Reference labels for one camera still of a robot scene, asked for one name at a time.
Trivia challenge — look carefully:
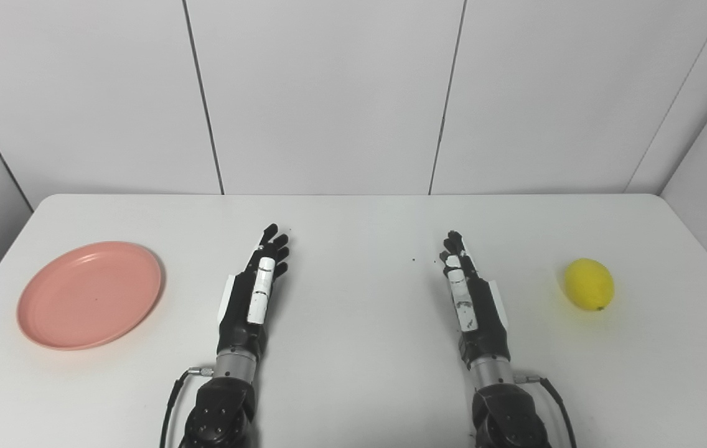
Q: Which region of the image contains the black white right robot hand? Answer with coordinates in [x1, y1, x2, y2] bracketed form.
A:
[439, 230, 511, 370]

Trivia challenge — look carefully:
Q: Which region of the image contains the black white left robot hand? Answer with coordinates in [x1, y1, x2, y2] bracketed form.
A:
[217, 223, 291, 362]

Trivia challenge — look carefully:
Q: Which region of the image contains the yellow lemon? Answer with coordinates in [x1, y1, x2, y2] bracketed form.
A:
[563, 258, 615, 312]

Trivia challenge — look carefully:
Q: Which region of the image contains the pink round plate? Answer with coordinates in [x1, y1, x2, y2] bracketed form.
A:
[16, 241, 164, 351]

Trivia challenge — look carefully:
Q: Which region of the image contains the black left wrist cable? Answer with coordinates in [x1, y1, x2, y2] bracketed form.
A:
[159, 367, 215, 448]

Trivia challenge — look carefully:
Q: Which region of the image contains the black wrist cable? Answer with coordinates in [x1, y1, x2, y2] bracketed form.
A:
[513, 373, 578, 448]
[159, 367, 215, 448]

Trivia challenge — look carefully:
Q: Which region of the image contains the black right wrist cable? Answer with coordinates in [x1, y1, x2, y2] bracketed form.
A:
[513, 373, 578, 448]

